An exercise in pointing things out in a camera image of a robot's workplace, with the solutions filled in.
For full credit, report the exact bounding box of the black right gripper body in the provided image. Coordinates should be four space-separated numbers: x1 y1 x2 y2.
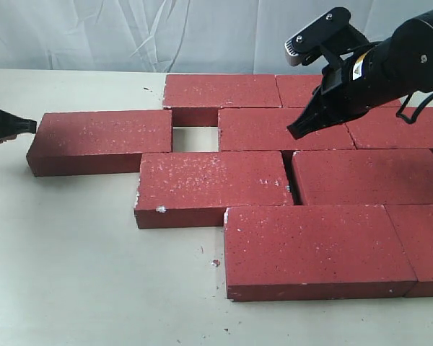
302 41 419 127

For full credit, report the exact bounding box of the red brick diagonal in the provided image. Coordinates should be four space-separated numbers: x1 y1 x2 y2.
218 108 355 151

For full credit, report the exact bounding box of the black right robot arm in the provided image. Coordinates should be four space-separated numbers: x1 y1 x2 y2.
284 6 433 139

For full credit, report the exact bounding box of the red brick right second row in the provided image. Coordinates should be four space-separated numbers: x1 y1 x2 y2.
346 107 433 153

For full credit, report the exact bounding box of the red brick right third row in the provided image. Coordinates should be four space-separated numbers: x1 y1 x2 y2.
292 149 433 205

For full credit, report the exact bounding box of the red brick front large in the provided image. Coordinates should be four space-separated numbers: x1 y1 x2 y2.
224 205 417 302

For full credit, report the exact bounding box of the blue wrinkled backdrop cloth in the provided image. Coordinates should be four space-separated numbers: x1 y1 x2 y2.
0 0 433 79

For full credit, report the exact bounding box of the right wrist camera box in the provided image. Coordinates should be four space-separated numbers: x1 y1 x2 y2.
284 6 352 66

